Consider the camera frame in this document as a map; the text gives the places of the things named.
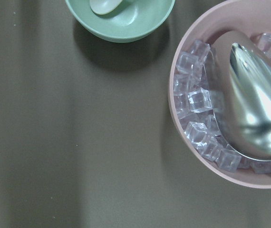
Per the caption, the white ceramic spoon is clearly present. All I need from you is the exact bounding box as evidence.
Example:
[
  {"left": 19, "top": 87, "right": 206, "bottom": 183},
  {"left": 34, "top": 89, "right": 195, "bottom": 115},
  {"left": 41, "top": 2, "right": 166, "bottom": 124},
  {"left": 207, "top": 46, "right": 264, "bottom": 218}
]
[{"left": 89, "top": 0, "right": 122, "bottom": 15}]

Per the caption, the metal scoop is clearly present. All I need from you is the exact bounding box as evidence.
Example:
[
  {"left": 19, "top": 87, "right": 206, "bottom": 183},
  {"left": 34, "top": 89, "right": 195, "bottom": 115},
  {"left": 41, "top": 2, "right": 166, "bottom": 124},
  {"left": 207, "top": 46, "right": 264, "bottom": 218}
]
[{"left": 224, "top": 30, "right": 271, "bottom": 183}]

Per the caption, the pink bowl of ice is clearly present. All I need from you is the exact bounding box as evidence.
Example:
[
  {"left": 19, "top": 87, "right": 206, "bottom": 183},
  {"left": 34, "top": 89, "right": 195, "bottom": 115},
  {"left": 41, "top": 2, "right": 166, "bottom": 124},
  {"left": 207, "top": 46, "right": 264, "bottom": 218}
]
[{"left": 168, "top": 0, "right": 271, "bottom": 189}]

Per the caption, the green bowl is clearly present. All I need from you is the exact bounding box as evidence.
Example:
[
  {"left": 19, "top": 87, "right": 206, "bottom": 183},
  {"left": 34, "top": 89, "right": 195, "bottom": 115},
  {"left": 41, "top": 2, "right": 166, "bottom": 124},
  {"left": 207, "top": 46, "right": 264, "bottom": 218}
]
[{"left": 66, "top": 0, "right": 175, "bottom": 43}]

